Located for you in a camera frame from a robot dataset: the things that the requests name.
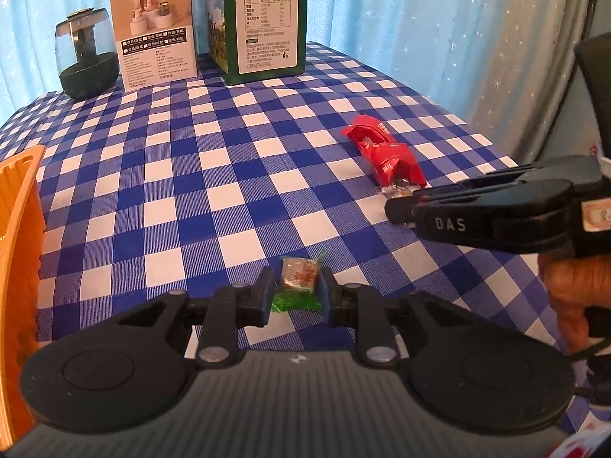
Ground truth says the red snack pack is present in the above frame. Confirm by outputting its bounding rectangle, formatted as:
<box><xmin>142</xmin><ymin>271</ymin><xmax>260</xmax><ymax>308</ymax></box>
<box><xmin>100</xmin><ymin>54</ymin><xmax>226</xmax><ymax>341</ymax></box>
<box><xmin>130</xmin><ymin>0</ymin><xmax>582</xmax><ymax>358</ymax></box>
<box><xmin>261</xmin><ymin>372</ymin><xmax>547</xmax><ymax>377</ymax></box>
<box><xmin>342</xmin><ymin>115</ymin><xmax>428</xmax><ymax>198</ymax></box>

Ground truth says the green candy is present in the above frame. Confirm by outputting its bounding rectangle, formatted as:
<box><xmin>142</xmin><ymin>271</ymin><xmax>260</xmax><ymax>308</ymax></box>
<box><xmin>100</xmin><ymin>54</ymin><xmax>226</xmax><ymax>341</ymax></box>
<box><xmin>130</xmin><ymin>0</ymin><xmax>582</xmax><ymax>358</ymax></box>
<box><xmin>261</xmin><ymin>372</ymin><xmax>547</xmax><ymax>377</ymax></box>
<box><xmin>272</xmin><ymin>255</ymin><xmax>323</xmax><ymax>312</ymax></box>

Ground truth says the right human hand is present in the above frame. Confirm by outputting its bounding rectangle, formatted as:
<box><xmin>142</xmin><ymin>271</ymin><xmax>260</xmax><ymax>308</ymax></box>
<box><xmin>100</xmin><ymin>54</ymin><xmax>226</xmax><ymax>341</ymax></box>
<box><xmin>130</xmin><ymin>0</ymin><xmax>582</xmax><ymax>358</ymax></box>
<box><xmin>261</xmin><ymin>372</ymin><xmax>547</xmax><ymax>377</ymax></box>
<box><xmin>537</xmin><ymin>252</ymin><xmax>611</xmax><ymax>353</ymax></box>

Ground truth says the grey curtain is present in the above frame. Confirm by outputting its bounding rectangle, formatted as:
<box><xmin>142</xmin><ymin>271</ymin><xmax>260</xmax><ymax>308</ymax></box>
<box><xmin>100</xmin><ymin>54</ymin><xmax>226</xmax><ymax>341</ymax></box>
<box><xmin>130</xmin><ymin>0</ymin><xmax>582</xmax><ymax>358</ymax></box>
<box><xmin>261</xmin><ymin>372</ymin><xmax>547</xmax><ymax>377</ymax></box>
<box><xmin>470</xmin><ymin>0</ymin><xmax>592</xmax><ymax>162</ymax></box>

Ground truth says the blue star curtain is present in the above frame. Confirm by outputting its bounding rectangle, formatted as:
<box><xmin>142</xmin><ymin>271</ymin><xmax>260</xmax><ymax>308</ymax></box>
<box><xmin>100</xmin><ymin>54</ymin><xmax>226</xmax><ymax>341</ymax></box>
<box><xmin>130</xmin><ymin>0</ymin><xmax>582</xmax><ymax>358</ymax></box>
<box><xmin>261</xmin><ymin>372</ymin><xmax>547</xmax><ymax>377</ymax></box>
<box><xmin>0</xmin><ymin>0</ymin><xmax>579</xmax><ymax>125</ymax></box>

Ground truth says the blue white checkered tablecloth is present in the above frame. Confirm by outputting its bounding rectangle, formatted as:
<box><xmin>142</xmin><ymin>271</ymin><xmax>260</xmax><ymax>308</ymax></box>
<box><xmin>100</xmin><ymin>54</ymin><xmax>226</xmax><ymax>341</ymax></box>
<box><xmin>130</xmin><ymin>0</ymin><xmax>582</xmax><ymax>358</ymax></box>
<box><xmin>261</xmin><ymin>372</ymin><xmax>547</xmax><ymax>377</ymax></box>
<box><xmin>0</xmin><ymin>39</ymin><xmax>611</xmax><ymax>435</ymax></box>

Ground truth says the orange plastic tray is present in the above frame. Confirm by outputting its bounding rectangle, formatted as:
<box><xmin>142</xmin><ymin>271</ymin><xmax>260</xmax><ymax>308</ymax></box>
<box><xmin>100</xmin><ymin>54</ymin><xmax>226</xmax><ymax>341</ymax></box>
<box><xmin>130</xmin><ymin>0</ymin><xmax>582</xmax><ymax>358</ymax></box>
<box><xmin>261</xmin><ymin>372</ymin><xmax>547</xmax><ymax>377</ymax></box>
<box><xmin>0</xmin><ymin>146</ymin><xmax>45</xmax><ymax>451</ymax></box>

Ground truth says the dark green glass humidifier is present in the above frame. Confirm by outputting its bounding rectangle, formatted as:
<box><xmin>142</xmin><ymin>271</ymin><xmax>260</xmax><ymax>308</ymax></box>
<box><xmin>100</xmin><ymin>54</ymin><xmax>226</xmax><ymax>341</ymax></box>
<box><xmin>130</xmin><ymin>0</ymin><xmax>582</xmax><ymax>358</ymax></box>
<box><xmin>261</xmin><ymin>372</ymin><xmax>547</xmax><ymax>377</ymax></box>
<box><xmin>55</xmin><ymin>8</ymin><xmax>119</xmax><ymax>102</ymax></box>

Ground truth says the green milk carton box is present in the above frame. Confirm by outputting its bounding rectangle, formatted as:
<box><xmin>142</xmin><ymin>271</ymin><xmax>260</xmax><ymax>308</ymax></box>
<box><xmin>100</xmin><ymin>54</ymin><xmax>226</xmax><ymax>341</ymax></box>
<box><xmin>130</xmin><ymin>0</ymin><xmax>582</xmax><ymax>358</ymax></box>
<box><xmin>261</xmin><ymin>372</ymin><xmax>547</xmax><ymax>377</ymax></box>
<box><xmin>206</xmin><ymin>0</ymin><xmax>307</xmax><ymax>85</ymax></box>

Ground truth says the white humidifier product box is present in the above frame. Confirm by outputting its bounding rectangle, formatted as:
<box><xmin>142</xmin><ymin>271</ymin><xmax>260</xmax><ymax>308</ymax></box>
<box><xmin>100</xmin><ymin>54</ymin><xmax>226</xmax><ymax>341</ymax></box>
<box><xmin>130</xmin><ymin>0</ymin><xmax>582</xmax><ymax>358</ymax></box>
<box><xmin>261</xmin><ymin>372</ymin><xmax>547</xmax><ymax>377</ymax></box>
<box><xmin>110</xmin><ymin>0</ymin><xmax>198</xmax><ymax>91</ymax></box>

